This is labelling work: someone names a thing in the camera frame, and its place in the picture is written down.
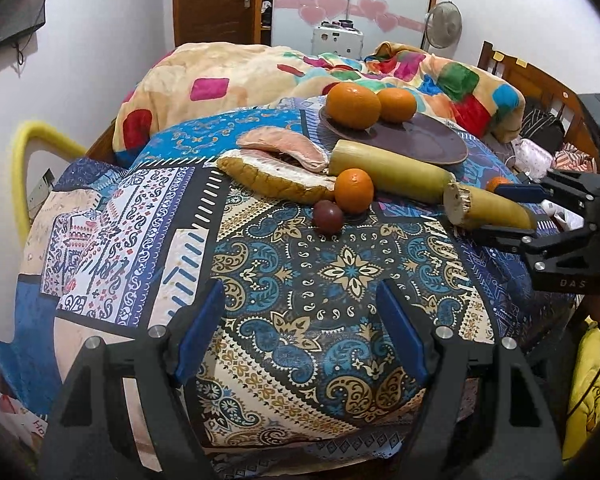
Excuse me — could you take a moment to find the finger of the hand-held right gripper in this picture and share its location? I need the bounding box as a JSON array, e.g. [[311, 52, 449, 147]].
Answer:
[[492, 169, 600, 211], [475, 212, 600, 272]]

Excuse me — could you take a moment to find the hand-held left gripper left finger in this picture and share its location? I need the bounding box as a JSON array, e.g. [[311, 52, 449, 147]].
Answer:
[[40, 279, 226, 480]]

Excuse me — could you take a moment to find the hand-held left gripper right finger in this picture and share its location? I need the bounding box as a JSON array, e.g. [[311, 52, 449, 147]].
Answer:
[[376, 278, 566, 480]]

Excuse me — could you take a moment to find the short sugarcane piece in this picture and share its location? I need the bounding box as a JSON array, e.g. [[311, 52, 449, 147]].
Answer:
[[443, 182, 537, 231]]

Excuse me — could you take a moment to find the dark purple plate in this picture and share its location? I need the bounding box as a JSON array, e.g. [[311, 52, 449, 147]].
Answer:
[[319, 105, 469, 166]]

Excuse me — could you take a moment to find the long sugarcane piece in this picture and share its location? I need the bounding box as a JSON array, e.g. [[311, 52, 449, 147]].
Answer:
[[328, 140, 457, 205]]

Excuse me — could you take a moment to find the dark red plum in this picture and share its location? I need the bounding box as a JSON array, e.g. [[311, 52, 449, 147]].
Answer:
[[313, 200, 345, 235]]

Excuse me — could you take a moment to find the medium orange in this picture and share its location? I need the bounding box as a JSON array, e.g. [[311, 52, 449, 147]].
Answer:
[[377, 88, 418, 124]]

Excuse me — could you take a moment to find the pomelo piece with peel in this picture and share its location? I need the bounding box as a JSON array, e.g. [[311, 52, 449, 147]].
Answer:
[[216, 150, 337, 206]]

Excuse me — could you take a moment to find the large orange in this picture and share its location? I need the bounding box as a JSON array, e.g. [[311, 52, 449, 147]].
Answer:
[[326, 82, 382, 132]]

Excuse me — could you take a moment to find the peeled pink pomelo segment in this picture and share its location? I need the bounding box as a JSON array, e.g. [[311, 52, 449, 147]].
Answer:
[[237, 127, 330, 173]]

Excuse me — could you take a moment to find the pink floral cloth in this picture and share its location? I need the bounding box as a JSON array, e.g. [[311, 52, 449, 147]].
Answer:
[[511, 137, 554, 182]]

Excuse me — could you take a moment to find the black striped bag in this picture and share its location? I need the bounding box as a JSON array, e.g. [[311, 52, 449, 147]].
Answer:
[[519, 97, 566, 154]]

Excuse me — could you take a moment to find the wooden headboard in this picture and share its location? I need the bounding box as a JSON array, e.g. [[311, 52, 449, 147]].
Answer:
[[477, 40, 600, 172]]

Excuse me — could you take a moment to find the standing fan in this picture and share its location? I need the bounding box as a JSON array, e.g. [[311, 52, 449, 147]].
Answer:
[[420, 1, 464, 52]]

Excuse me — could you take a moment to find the white hard case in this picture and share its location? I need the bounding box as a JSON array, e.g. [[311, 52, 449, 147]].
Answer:
[[311, 20, 365, 60]]

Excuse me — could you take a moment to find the yellow foam tube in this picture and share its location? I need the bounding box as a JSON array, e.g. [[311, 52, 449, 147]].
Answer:
[[12, 120, 88, 233]]

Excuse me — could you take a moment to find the colourful patchwork quilt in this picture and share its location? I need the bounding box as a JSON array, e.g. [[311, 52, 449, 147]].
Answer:
[[112, 40, 527, 157]]

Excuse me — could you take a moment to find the brown wooden door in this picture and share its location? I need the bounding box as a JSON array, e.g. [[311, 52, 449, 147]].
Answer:
[[172, 0, 266, 50]]

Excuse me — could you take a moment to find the black television cable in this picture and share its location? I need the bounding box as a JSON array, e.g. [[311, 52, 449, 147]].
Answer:
[[11, 35, 31, 80]]

